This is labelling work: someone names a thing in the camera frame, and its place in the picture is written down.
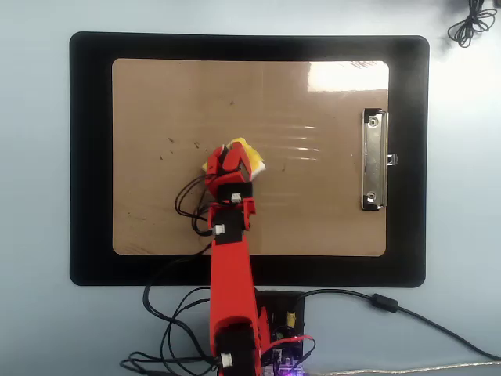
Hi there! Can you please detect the coiled black cable bundle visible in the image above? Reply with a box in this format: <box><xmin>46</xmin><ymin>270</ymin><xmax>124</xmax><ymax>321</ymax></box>
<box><xmin>445</xmin><ymin>0</ymin><xmax>499</xmax><ymax>49</ymax></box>

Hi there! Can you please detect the black mat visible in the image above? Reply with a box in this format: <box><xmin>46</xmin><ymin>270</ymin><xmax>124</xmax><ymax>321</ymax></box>
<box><xmin>69</xmin><ymin>31</ymin><xmax>431</xmax><ymax>287</ymax></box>

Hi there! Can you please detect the controller board with LED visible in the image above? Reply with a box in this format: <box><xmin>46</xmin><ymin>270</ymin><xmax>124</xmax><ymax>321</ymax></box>
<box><xmin>260</xmin><ymin>327</ymin><xmax>308</xmax><ymax>376</ymax></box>

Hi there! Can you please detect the black power cable with ferrite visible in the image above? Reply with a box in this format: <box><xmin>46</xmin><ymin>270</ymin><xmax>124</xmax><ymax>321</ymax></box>
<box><xmin>295</xmin><ymin>288</ymin><xmax>501</xmax><ymax>361</ymax></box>

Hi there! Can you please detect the pink red wire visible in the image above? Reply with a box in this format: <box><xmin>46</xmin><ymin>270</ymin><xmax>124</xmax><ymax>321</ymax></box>
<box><xmin>261</xmin><ymin>334</ymin><xmax>317</xmax><ymax>363</ymax></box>

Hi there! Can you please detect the metal clipboard clip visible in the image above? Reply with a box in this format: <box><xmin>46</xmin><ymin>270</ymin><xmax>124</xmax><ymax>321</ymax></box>
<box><xmin>359</xmin><ymin>107</ymin><xmax>399</xmax><ymax>212</ymax></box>

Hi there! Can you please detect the brown clipboard board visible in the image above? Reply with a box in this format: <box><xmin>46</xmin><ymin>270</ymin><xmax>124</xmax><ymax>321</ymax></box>
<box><xmin>111</xmin><ymin>57</ymin><xmax>391</xmax><ymax>258</ymax></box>

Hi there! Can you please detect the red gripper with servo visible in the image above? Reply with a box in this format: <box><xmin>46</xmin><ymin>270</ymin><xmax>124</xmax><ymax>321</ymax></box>
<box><xmin>206</xmin><ymin>143</ymin><xmax>251</xmax><ymax>195</ymax></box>

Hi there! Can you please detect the yellow sponge with black knob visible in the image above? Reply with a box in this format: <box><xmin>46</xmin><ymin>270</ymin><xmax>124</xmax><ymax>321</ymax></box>
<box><xmin>200</xmin><ymin>136</ymin><xmax>268</xmax><ymax>182</ymax></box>

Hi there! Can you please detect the silver USB cable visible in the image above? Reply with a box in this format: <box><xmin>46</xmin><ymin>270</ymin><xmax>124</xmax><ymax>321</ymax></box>
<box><xmin>305</xmin><ymin>359</ymin><xmax>501</xmax><ymax>376</ymax></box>

